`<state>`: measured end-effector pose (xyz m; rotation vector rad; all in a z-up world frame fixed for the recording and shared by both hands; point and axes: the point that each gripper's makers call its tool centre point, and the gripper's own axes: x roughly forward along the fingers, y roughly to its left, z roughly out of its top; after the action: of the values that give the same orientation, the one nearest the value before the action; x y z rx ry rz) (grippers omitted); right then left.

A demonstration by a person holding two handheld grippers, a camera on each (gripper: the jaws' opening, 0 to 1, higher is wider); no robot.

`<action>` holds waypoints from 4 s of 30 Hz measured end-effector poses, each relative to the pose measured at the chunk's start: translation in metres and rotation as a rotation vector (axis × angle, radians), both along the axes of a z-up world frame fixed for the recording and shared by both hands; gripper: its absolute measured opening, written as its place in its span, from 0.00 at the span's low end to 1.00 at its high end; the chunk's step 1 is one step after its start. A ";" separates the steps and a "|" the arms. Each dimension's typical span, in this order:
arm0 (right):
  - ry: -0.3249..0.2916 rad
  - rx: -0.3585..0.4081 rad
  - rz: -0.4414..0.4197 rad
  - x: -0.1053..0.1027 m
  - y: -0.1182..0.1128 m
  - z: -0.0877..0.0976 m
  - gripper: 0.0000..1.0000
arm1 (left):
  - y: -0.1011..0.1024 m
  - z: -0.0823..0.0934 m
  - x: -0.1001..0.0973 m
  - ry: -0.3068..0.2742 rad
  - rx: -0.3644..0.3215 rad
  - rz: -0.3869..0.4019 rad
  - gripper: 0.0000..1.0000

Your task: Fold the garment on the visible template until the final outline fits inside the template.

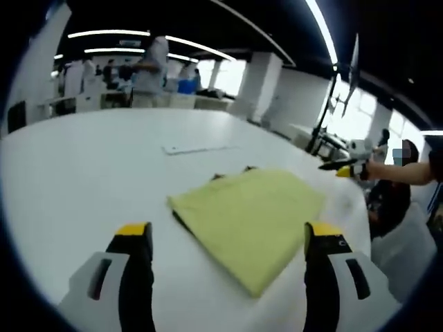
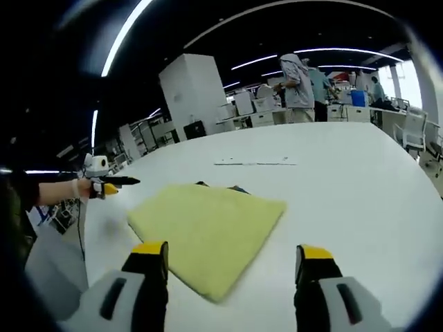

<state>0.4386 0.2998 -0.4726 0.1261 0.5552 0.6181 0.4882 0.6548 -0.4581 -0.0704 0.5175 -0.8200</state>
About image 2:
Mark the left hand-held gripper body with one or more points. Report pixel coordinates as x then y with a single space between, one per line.
98 166

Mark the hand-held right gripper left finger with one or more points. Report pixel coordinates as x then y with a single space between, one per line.
149 283

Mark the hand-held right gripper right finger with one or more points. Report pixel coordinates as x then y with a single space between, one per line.
311 287

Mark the yellow blue grey garment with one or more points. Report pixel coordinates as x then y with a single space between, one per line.
207 235

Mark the white template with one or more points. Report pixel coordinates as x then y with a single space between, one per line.
256 162

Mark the person's left hand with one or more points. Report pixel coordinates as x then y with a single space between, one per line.
82 189

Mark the short ceiling light strip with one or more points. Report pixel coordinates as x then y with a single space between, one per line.
94 128

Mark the metal shelf rack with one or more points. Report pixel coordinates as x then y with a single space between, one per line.
152 135

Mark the black box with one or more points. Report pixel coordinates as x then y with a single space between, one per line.
194 130

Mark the person's dark patterned clothing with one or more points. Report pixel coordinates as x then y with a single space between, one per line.
17 214

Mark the white square pillar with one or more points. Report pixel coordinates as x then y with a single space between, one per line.
192 93

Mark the long ceiling light strip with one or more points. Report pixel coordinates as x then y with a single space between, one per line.
123 38
346 52

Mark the white mesh chair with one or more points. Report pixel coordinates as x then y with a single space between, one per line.
413 129

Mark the blue bin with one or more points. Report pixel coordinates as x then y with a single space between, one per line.
359 98

